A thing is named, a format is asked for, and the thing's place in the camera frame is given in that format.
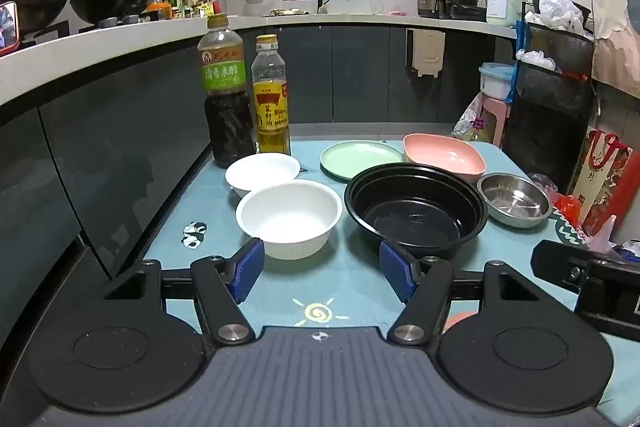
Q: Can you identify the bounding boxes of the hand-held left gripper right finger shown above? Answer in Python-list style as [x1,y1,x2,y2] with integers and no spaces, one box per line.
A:
[379,241,543,347]

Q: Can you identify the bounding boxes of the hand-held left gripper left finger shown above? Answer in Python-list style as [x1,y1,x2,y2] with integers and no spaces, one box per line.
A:
[102,238,266,347]

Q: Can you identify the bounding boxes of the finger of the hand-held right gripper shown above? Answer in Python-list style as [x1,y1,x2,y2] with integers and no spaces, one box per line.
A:
[531,239,601,294]

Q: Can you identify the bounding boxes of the black round plastic bowl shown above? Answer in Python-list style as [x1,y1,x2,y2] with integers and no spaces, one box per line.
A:
[344,163,489,261]

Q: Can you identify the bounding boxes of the large white bowl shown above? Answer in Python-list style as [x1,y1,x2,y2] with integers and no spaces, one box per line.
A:
[235,180,343,260]

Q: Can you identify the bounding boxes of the stainless steel bowl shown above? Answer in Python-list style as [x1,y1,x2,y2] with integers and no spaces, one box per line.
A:
[476,173,553,229]

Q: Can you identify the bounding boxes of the small white bowl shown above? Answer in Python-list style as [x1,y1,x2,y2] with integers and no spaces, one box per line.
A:
[225,153,301,197]

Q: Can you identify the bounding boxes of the green round plate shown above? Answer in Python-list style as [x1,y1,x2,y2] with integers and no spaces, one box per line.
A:
[320,140,406,182]

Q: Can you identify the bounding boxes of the pink square bowl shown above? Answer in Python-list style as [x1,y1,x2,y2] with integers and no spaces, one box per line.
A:
[403,133,487,182]

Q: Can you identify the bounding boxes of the blue printed tablecloth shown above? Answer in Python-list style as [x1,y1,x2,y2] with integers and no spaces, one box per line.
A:
[137,139,640,427]

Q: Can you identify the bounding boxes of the red plastic bag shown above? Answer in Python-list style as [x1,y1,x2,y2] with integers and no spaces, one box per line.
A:
[552,194,584,229]

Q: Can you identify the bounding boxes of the red patterned gift bag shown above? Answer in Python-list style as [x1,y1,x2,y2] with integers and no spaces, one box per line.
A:
[570,127,634,236]

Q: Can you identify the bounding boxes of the black mesh storage rack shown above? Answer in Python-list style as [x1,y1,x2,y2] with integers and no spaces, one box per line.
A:
[501,1,599,194]

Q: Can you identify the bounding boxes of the dark vinegar bottle green label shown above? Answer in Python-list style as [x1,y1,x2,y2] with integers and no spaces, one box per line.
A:
[196,13,257,168]

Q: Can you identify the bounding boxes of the yellow cooking oil jug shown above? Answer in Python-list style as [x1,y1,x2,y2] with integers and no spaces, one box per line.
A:
[462,117,494,144]

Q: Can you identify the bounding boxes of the pink plastic stool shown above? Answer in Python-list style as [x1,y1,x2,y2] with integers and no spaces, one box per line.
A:
[476,94,514,149]

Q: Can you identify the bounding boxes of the oil bottle yellow label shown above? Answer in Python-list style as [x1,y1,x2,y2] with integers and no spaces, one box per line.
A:
[251,34,292,156]

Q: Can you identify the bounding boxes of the patterned plastic bag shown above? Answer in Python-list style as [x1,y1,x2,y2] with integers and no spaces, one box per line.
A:
[452,99,484,138]

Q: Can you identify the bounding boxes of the dark kitchen cabinets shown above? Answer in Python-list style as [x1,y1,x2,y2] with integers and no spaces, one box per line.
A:
[0,26,503,427]

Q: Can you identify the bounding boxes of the white container blue lid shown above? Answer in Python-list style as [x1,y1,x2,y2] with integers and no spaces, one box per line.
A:
[478,62,516,100]

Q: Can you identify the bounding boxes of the beige hanging bin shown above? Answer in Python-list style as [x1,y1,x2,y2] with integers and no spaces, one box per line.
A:
[407,28,446,79]

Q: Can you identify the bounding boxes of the brown paper bag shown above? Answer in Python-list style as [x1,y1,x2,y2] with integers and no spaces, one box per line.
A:
[592,0,640,98]

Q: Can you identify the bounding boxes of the white plastic bags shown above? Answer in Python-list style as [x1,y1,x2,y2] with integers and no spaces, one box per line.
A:
[532,0,594,38]

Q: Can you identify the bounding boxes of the pale green small appliance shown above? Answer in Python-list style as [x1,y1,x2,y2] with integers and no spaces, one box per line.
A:
[486,0,519,28]

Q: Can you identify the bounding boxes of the white kitchen counter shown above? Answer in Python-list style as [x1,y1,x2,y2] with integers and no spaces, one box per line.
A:
[0,13,519,108]

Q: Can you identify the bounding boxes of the row of condiment bottles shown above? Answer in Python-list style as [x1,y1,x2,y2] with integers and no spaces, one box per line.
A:
[146,0,232,20]

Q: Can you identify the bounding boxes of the gas stove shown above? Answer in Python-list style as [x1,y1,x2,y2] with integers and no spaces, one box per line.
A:
[19,13,147,44]

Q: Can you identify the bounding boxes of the red-framed phone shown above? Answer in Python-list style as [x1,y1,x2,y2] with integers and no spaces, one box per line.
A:
[0,1,21,58]

